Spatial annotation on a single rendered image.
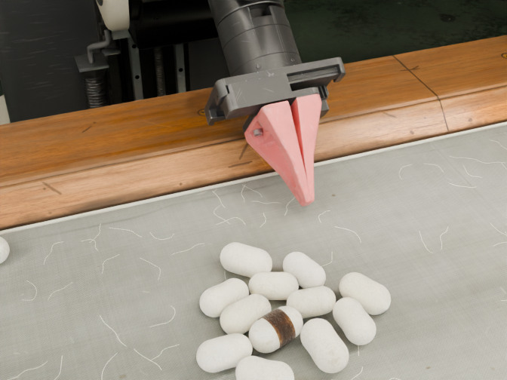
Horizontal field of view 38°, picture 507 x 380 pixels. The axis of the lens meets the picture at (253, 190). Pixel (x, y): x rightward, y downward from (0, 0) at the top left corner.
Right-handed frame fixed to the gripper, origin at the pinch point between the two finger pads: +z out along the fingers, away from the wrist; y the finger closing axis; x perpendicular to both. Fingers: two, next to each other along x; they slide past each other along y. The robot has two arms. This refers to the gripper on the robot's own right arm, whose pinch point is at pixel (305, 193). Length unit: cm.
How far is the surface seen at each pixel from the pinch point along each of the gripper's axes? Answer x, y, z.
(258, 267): -3.4, -6.1, 4.8
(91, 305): -1.0, -17.3, 4.2
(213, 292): -4.7, -9.8, 5.8
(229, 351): -7.5, -10.4, 9.7
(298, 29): 167, 77, -87
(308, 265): -4.5, -3.0, 5.7
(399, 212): 0.1, 7.0, 3.2
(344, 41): 158, 88, -76
